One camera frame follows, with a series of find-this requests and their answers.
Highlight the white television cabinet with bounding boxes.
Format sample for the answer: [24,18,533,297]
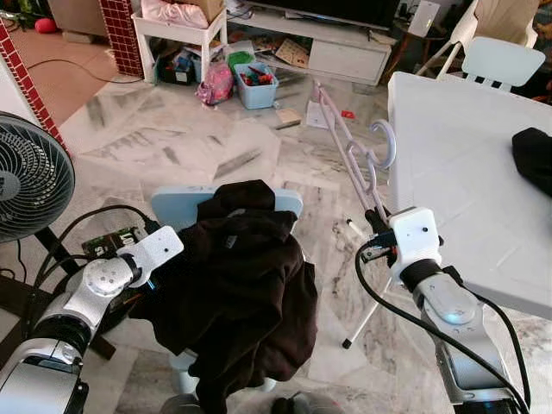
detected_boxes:
[226,9,396,85]

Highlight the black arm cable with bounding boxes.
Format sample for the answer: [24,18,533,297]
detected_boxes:
[354,241,531,414]
[30,203,165,320]

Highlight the black printed cardboard box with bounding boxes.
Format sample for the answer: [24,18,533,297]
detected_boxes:
[82,226,149,260]

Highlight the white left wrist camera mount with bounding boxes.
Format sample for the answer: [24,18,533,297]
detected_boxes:
[131,226,185,279]

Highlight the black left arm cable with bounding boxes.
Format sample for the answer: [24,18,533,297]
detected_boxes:
[30,203,165,320]

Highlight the grey folding table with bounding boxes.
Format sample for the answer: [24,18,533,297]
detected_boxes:
[342,71,552,350]

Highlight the pink backpack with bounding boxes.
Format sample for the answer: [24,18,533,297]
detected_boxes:
[197,60,236,107]

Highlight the dark brown garment pile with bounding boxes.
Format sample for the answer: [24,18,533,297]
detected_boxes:
[129,179,320,414]

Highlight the grey left robot leg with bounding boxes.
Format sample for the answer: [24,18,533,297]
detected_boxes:
[160,394,204,414]

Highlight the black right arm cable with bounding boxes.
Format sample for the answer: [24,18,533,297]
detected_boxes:
[354,241,531,414]

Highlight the black standing fan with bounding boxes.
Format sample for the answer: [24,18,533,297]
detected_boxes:
[0,110,78,260]

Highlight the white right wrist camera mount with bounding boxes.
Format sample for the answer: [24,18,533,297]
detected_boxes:
[388,207,443,285]

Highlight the pale blue plastic chair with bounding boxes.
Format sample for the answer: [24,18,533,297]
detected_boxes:
[151,185,304,393]
[461,36,546,91]

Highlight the pink plastic hanger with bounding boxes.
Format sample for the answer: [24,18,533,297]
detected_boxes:
[312,79,399,227]

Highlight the black television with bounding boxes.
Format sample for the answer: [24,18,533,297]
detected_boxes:
[250,0,402,31]

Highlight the green plastic container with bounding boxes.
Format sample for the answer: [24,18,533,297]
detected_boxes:
[226,50,255,74]

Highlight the small white shelf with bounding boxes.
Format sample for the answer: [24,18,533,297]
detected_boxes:
[132,9,229,85]

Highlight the pink folded cloth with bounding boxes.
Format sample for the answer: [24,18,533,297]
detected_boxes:
[141,0,210,28]

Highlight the brown cardboard box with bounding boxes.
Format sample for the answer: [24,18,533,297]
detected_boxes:
[177,0,227,22]

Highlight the light blue storage basket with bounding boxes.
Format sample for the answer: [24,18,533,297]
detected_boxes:
[235,62,279,110]

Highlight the white paper sheet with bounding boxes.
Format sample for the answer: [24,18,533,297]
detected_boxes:
[306,99,337,130]

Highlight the black garment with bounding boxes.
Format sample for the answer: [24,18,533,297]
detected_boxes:
[511,128,552,198]

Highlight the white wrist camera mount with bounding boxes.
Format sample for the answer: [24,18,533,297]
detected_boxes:
[388,207,443,285]
[131,226,185,279]

